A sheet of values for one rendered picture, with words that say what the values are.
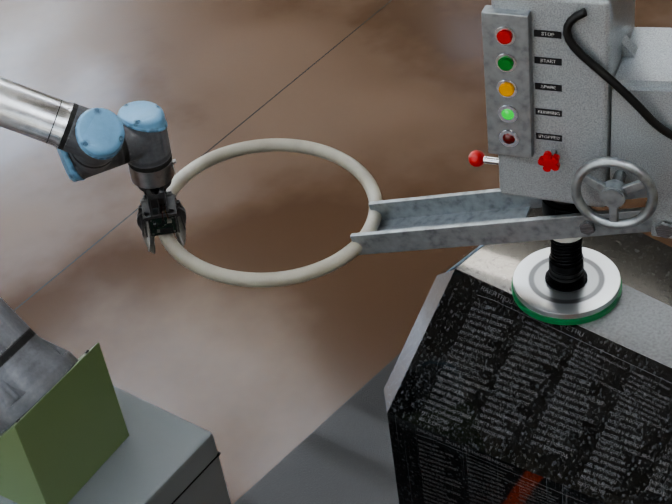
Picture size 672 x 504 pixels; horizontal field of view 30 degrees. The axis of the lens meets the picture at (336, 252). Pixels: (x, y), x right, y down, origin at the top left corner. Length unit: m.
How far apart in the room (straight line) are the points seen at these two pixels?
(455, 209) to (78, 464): 0.91
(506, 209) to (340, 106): 2.26
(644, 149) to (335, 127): 2.54
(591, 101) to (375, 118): 2.54
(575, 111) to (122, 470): 1.03
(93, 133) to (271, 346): 1.56
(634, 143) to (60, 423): 1.09
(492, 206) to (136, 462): 0.87
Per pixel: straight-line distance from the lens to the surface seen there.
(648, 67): 2.18
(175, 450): 2.35
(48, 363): 2.20
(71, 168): 2.47
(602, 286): 2.55
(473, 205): 2.57
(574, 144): 2.22
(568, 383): 2.50
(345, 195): 4.28
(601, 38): 2.10
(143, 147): 2.50
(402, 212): 2.64
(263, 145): 2.88
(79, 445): 2.29
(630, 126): 2.19
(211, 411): 3.60
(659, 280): 2.61
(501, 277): 2.61
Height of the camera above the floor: 2.54
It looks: 39 degrees down
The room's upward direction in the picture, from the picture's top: 9 degrees counter-clockwise
